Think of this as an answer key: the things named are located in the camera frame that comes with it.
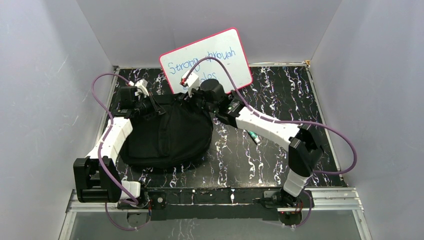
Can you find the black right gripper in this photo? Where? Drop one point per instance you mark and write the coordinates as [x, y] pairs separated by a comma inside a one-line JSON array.
[[191, 102]]

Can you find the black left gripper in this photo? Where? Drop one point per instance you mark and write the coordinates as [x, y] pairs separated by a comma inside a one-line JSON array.
[[151, 103]]

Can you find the black student backpack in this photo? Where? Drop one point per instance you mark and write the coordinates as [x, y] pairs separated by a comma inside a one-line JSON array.
[[182, 134]]

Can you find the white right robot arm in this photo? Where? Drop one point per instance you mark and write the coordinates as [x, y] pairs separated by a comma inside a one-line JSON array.
[[302, 142]]

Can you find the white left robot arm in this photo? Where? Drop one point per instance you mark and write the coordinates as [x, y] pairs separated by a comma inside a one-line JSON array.
[[96, 177]]

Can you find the pink framed whiteboard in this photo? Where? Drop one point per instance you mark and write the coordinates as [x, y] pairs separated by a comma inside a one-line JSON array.
[[226, 46]]

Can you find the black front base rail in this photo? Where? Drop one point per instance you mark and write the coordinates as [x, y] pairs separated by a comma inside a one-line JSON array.
[[260, 203]]

